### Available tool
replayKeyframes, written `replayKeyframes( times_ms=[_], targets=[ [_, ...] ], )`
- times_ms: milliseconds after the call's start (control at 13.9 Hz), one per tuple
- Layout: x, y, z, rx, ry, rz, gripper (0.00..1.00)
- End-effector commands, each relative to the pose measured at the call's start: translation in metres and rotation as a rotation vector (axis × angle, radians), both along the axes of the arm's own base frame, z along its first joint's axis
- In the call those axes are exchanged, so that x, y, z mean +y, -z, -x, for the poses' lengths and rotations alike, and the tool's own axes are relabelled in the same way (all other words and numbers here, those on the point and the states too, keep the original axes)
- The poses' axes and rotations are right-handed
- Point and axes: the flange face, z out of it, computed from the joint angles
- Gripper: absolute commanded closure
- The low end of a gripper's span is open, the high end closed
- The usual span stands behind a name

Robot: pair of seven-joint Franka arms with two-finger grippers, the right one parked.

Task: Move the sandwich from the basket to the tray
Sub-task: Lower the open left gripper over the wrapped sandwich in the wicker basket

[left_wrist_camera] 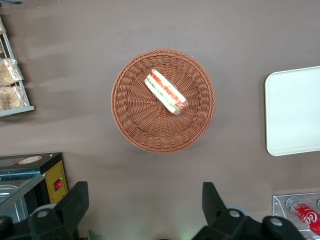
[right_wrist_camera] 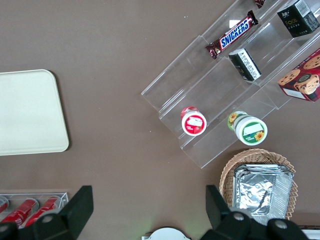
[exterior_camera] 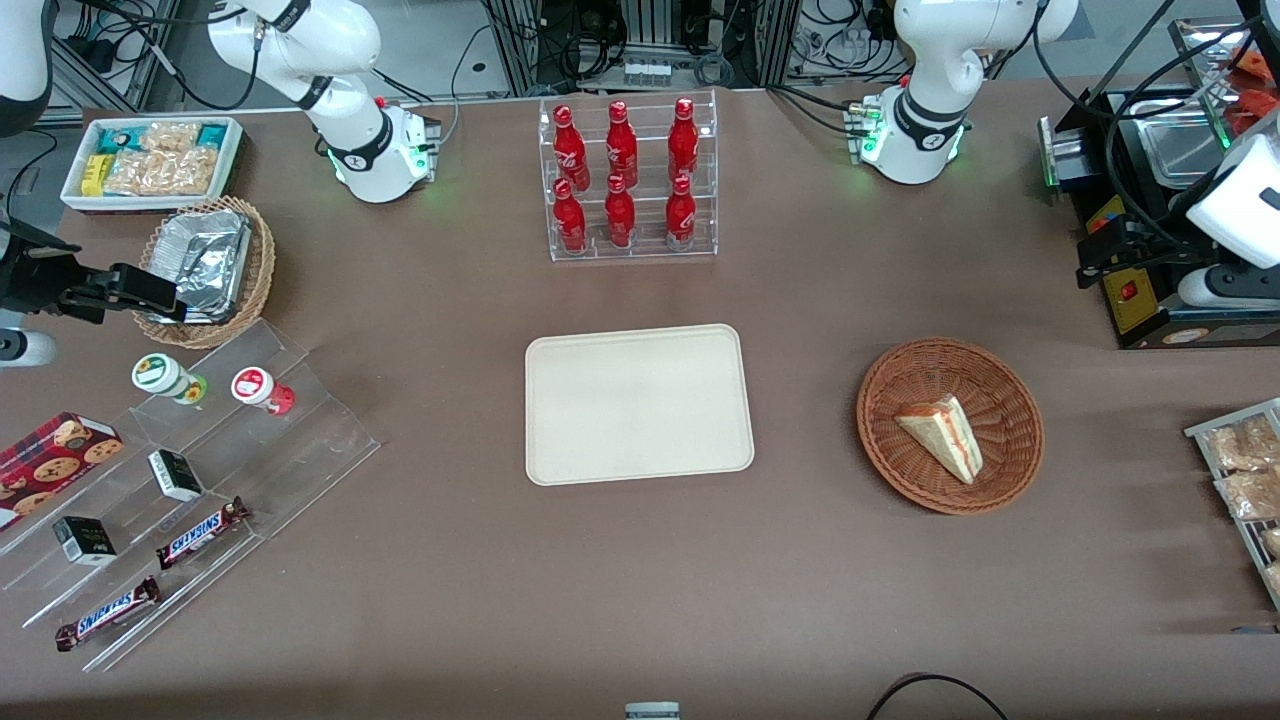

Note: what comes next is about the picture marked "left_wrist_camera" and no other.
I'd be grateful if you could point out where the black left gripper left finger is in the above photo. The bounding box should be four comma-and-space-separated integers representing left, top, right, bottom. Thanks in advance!
0, 181, 90, 240

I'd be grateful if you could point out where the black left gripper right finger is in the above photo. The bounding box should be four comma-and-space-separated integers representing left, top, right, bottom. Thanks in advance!
192, 181, 307, 240

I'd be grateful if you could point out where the round brown wicker basket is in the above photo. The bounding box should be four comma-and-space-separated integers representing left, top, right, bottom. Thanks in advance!
110, 48, 216, 154

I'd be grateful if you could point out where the cream plastic tray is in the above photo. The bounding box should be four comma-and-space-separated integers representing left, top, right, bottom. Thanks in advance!
264, 65, 320, 157

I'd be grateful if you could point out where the wrapped triangle sandwich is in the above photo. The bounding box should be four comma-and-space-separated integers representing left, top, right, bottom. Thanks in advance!
144, 68, 189, 116

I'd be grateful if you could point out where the black yellow food warmer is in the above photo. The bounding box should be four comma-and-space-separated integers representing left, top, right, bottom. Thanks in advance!
0, 152, 70, 224

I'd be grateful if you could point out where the steel pan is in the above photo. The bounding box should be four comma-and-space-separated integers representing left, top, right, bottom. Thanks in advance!
0, 184, 29, 224

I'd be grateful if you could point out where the clear acrylic can holder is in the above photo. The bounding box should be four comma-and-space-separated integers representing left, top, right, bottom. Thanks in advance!
272, 191, 320, 240

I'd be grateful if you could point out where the red cola can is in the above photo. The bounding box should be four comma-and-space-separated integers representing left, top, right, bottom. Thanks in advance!
285, 196, 320, 236

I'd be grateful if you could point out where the grey metal bread rack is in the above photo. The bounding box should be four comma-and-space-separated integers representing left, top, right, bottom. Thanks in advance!
0, 16, 35, 118

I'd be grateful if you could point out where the bagged bread loaf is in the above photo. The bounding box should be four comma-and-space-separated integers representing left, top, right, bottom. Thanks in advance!
0, 58, 25, 87
0, 85, 29, 111

